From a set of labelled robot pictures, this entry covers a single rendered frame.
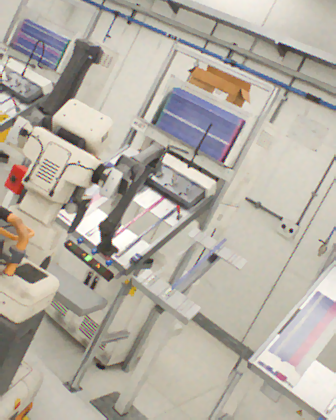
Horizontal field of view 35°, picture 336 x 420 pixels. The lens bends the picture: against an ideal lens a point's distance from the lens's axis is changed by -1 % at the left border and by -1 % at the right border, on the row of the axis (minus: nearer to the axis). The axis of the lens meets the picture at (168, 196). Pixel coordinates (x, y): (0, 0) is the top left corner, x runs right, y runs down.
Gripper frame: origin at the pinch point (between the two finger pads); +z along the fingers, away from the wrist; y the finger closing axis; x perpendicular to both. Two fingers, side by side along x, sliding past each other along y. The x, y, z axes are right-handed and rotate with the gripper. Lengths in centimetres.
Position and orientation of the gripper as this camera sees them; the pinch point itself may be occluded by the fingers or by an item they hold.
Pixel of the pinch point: (108, 258)
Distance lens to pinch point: 271.2
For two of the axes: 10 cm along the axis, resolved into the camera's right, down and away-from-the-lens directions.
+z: 0.0, 7.1, 7.0
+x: -6.7, 5.2, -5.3
